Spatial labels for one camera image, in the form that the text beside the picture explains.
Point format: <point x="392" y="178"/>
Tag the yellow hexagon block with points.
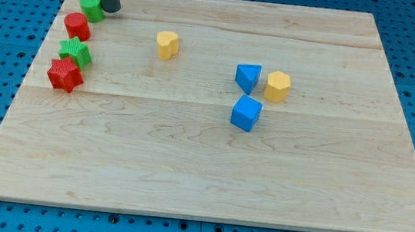
<point x="277" y="86"/>

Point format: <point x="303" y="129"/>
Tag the green star block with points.
<point x="77" y="50"/>

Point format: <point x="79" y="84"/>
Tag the green cylinder block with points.
<point x="92" y="10"/>

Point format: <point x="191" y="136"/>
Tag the blue triangle block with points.
<point x="247" y="76"/>

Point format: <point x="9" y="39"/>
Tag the red cylinder block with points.
<point x="77" y="26"/>

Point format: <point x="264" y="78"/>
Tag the red star block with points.
<point x="64" y="74"/>

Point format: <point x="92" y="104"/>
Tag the light wooden board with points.
<point x="152" y="137"/>

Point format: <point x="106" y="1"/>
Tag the blue cube block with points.
<point x="245" y="113"/>

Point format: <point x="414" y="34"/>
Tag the yellow heart block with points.
<point x="168" y="44"/>

